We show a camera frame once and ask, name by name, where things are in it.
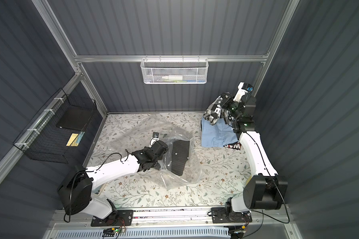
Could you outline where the black white checked shirt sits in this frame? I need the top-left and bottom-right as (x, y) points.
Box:
(203, 92), (231, 125)

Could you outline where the light blue shirt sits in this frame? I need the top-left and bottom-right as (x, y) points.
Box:
(201, 118), (238, 148)

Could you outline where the clear plastic vacuum bag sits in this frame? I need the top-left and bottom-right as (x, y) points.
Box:
(108, 116), (202, 189)

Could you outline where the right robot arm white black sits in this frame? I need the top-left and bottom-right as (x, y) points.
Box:
(221, 93), (288, 213)

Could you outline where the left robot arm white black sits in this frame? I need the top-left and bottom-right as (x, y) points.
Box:
(57, 140), (169, 219)

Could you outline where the dark grey folded shirt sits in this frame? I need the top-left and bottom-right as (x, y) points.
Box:
(171, 140), (190, 176)

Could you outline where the yellow notepad in basket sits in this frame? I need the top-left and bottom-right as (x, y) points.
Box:
(66, 133), (80, 147)

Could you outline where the white bottle in basket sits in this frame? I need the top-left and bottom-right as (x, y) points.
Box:
(162, 75), (183, 82)

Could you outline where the black box in basket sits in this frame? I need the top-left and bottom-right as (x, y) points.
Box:
(56, 107), (92, 130)

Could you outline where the white vented panel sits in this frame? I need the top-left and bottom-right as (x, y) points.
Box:
(52, 227), (230, 239)

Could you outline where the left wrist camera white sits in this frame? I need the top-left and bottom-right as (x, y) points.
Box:
(150, 132), (160, 146)

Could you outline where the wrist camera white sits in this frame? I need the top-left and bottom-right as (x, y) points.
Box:
(233, 82), (254, 102)
(150, 132), (160, 146)

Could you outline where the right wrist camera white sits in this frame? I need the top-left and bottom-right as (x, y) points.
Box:
(233, 82), (254, 102)

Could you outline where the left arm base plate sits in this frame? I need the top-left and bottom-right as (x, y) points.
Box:
(91, 210), (134, 227)

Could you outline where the white wire mesh basket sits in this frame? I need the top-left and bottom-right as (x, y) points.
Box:
(140, 58), (209, 84)

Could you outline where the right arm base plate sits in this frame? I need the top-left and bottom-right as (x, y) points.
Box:
(207, 207), (252, 224)

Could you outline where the black wire basket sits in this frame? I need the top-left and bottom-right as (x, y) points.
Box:
(13, 90), (97, 164)

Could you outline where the aluminium front rail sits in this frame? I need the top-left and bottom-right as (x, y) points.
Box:
(47, 206), (294, 230)

